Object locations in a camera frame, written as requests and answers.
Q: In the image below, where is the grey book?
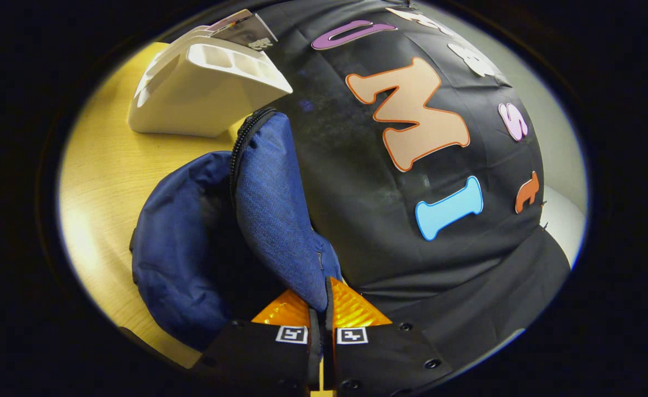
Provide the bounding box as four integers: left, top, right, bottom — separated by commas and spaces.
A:
208, 9, 278, 52

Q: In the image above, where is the white plastic bookshelf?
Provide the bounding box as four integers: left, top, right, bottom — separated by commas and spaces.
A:
128, 25, 293, 138

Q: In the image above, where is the blue schoolbag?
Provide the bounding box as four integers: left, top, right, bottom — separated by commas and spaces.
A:
130, 108, 344, 353

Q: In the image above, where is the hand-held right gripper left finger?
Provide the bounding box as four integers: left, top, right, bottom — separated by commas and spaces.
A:
194, 289, 322, 397

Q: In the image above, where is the black backdrop cloth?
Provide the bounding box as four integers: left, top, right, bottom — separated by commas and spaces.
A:
247, 0, 572, 375

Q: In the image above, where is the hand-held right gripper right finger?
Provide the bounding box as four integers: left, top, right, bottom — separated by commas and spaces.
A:
324, 277, 452, 397

